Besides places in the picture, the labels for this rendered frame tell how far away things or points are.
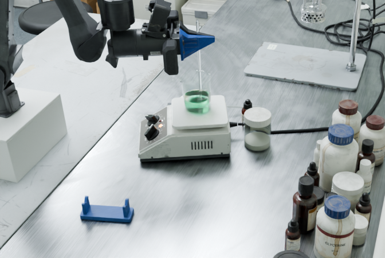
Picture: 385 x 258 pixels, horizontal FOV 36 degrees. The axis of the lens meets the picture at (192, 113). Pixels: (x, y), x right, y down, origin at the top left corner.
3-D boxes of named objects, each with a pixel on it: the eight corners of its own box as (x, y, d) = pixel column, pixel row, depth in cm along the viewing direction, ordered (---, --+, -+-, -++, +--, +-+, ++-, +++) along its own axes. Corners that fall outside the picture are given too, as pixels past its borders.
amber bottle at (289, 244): (281, 246, 104) (282, 216, 101) (295, 242, 105) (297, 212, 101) (287, 256, 102) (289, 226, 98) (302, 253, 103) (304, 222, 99)
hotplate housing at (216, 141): (138, 164, 127) (134, 133, 122) (141, 130, 138) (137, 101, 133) (241, 157, 127) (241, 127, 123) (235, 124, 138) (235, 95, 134)
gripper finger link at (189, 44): (181, 62, 117) (179, 34, 114) (181, 54, 120) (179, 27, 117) (216, 60, 117) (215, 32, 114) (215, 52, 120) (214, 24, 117)
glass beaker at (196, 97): (204, 100, 132) (203, 67, 127) (217, 114, 127) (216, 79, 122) (175, 108, 129) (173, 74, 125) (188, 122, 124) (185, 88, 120)
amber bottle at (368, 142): (350, 176, 120) (354, 140, 115) (362, 169, 121) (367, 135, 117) (364, 185, 117) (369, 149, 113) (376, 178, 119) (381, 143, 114)
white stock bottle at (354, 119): (324, 141, 130) (328, 100, 125) (348, 136, 132) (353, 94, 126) (338, 156, 126) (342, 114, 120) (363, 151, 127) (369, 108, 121)
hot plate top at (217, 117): (172, 130, 123) (171, 126, 122) (171, 101, 133) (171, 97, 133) (229, 126, 123) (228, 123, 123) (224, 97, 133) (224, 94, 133)
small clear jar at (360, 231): (346, 247, 103) (349, 229, 101) (341, 232, 107) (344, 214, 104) (368, 246, 103) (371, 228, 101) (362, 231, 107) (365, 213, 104)
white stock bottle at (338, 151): (361, 188, 117) (368, 133, 110) (331, 199, 114) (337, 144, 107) (338, 168, 122) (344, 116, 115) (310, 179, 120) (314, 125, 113)
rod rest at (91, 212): (79, 219, 113) (77, 205, 111) (85, 207, 115) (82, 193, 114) (130, 223, 111) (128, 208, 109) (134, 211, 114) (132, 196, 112)
